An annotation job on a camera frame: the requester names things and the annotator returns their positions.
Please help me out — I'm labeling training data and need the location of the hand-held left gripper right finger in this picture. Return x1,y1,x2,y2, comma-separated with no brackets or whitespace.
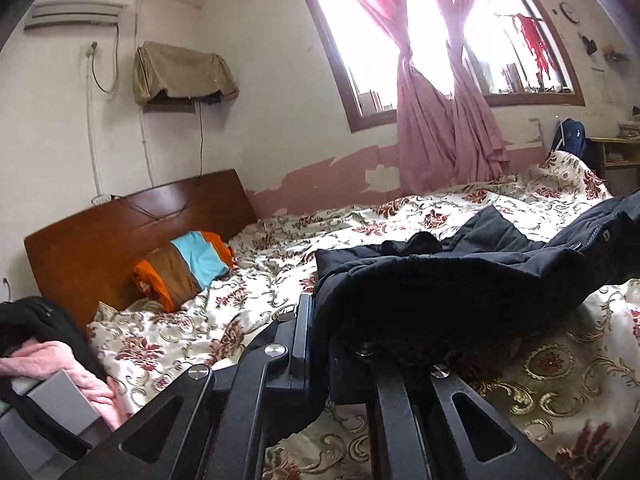
327,341,569,480

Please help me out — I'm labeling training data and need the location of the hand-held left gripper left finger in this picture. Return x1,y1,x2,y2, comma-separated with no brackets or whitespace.
65,295,317,480

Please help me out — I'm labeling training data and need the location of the dark navy padded jacket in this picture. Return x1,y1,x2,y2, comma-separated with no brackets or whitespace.
312,192,640,363

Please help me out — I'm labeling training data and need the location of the floral bedspread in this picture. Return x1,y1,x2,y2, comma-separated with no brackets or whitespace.
85,150,640,480

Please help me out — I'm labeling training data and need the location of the orange brown blue striped pillow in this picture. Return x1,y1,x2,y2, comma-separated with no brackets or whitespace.
131,230,236,313

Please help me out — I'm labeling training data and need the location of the pink fleece clothing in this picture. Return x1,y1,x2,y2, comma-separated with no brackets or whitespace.
0,339,134,431

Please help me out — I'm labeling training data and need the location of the wooden bed headboard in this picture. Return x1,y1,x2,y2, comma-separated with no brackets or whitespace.
24,169,259,332

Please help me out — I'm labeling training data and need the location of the pink curtain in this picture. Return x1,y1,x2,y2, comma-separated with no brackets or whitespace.
310,0,459,197
415,0,511,184

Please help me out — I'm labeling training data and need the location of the grey nightstand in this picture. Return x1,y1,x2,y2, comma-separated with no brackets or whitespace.
0,369,102,480

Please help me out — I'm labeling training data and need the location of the black clothing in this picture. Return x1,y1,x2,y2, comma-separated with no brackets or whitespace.
0,296,109,461

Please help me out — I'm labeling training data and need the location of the beige cloth-covered box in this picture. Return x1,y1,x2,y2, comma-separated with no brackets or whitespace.
132,40,240,107

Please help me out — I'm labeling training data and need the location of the blue backpack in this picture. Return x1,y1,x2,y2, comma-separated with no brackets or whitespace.
551,118,589,159

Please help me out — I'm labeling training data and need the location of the wooden shelf desk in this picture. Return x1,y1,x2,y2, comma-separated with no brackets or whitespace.
585,134,640,197

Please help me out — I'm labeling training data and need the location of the red hanging garment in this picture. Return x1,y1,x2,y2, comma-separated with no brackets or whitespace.
512,12,556,82

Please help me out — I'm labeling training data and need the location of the white air conditioner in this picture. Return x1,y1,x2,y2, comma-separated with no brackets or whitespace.
22,0,139,32

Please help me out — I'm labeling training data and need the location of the thin black cable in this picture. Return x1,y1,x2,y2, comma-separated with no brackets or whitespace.
197,102,206,177

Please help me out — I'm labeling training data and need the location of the white wall pipe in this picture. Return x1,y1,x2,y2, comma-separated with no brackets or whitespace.
85,42,104,197
134,0,157,189

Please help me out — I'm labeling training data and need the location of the small wooden wall shelf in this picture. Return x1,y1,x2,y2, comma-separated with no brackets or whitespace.
142,94,222,114

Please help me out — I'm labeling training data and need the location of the air conditioner power cable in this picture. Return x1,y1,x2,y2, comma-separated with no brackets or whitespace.
85,25,122,94

